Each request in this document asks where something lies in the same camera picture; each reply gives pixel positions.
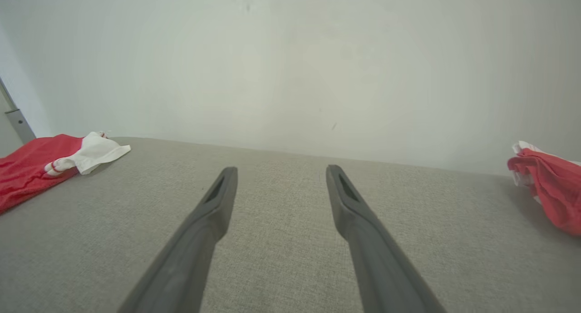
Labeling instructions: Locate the grey metal rail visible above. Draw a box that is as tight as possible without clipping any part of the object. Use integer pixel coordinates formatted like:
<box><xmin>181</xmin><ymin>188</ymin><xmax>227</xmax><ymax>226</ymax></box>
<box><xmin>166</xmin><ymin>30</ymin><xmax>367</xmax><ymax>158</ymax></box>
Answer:
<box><xmin>0</xmin><ymin>77</ymin><xmax>37</xmax><ymax>144</ymax></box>

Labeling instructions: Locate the red shirt with white sleeves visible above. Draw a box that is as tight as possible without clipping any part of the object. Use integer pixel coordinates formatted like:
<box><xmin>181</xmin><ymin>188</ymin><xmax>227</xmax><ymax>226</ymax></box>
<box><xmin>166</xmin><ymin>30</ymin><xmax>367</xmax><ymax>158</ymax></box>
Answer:
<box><xmin>0</xmin><ymin>131</ymin><xmax>132</xmax><ymax>215</ymax></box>

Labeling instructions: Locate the red basketball jersey white trim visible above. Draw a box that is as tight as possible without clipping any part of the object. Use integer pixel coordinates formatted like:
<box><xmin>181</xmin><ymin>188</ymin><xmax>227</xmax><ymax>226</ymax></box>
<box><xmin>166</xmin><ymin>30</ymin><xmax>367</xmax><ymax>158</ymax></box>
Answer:
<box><xmin>507</xmin><ymin>140</ymin><xmax>581</xmax><ymax>237</ymax></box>

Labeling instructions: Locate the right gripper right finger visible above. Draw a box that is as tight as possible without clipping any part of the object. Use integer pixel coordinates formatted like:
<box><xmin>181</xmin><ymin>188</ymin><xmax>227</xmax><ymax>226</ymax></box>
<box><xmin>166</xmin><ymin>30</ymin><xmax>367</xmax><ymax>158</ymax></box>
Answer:
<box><xmin>325</xmin><ymin>165</ymin><xmax>448</xmax><ymax>313</ymax></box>

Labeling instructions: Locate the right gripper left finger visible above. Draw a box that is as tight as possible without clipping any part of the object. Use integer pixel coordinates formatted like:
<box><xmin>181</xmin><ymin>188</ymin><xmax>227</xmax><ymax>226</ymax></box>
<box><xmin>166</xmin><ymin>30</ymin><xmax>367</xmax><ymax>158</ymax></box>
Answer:
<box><xmin>118</xmin><ymin>166</ymin><xmax>238</xmax><ymax>313</ymax></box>

